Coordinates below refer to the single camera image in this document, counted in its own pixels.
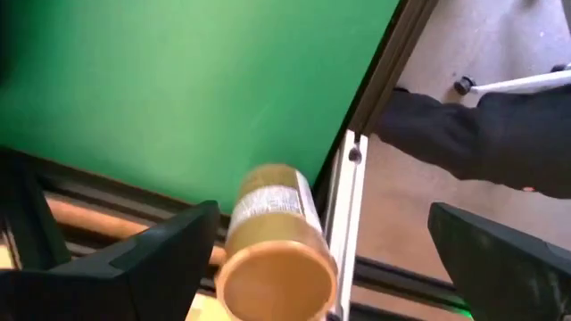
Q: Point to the black table frame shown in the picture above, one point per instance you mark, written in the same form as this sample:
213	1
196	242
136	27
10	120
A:
392	67

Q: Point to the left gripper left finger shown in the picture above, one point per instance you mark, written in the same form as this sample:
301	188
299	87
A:
134	290

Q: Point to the person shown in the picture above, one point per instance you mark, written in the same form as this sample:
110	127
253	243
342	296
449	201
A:
490	142

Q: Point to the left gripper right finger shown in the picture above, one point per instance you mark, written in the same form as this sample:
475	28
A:
513	276

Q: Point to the tan-lid spice jar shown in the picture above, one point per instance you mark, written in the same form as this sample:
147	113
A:
276	249

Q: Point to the green table mat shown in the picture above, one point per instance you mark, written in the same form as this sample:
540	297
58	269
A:
178	80

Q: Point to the white chair leg with caster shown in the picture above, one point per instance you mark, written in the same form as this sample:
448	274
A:
522	82

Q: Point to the silver aluminium bracket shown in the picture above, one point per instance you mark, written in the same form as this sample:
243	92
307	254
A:
345	223

